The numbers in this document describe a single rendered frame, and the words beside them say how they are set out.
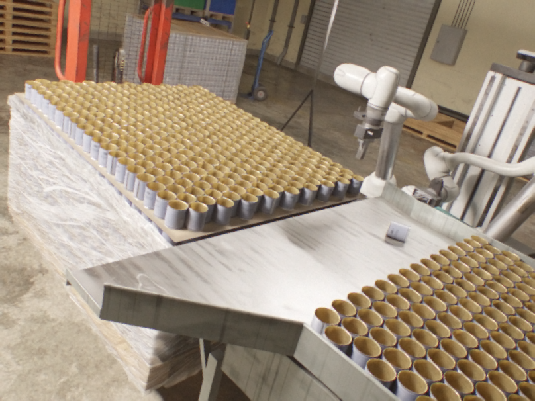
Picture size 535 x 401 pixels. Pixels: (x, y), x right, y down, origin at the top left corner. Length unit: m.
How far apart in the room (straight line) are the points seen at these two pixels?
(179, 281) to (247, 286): 0.20
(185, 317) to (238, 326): 0.13
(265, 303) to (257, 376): 0.20
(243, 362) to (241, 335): 0.25
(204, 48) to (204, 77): 0.41
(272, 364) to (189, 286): 0.31
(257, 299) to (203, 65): 6.07
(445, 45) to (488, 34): 0.81
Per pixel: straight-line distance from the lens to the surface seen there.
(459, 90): 10.87
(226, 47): 7.46
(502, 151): 2.80
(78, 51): 2.93
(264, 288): 1.45
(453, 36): 10.85
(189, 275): 1.43
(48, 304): 3.03
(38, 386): 2.60
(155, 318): 1.23
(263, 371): 1.41
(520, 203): 2.35
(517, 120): 2.77
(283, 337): 1.23
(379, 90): 2.04
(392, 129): 2.69
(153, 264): 1.46
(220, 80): 7.53
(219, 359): 1.59
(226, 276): 1.46
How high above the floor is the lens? 1.88
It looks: 23 degrees down
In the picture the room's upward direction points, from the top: 14 degrees clockwise
